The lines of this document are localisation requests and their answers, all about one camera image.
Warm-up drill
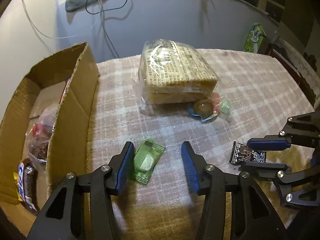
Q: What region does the black patterned candy packet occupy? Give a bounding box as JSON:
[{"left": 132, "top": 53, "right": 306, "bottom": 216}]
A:
[{"left": 229, "top": 141, "right": 266, "bottom": 165}]

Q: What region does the large Snickers bar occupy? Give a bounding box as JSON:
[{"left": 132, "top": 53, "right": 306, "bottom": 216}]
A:
[{"left": 18, "top": 159, "right": 39, "bottom": 214}]

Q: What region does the small green candy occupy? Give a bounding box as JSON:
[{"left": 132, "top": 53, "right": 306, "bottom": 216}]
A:
[{"left": 217, "top": 100, "right": 231, "bottom": 116}]

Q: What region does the green candy packet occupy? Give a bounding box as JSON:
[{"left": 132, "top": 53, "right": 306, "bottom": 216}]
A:
[{"left": 129, "top": 138, "right": 165, "bottom": 186}]

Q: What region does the cracker pack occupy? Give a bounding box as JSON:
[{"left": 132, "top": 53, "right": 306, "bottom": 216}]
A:
[{"left": 132, "top": 38, "right": 219, "bottom": 115}]

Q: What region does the yellow candy packet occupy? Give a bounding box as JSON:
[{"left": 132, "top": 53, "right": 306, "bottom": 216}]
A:
[{"left": 13, "top": 172, "right": 22, "bottom": 202}]

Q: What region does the small Snickers bar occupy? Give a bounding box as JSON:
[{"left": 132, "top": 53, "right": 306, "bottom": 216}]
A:
[{"left": 59, "top": 77, "right": 71, "bottom": 104}]

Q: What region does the plaid table cloth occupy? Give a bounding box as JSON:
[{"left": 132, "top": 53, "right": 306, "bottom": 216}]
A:
[{"left": 87, "top": 49, "right": 313, "bottom": 239}]

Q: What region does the green snack bag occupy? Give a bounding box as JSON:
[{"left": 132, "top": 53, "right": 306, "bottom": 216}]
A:
[{"left": 243, "top": 23, "right": 266, "bottom": 53}]

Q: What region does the white cable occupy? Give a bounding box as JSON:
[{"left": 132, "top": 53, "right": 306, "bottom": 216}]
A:
[{"left": 18, "top": 0, "right": 121, "bottom": 59}]

